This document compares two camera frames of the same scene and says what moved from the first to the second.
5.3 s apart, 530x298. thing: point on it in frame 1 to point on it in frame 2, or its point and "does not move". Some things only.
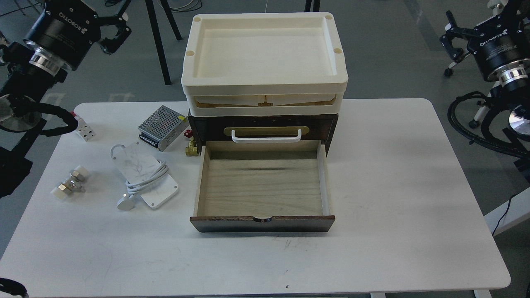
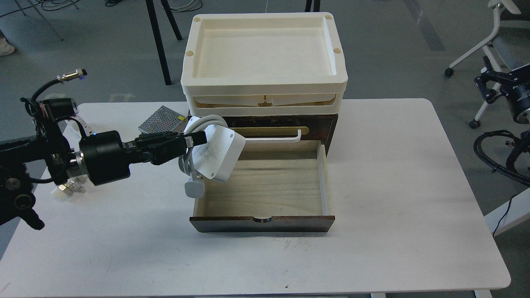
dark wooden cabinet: x=219 y=128 does not move
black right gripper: x=501 y=45 to x=516 y=89
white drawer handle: x=266 y=140 does not move
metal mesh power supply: x=162 y=128 does not move
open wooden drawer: x=261 y=186 does not move
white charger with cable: x=147 y=176 to x=217 y=159
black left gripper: x=65 y=31 to x=106 y=157
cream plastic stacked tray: x=263 y=63 does not move
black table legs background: x=154 y=26 does not move
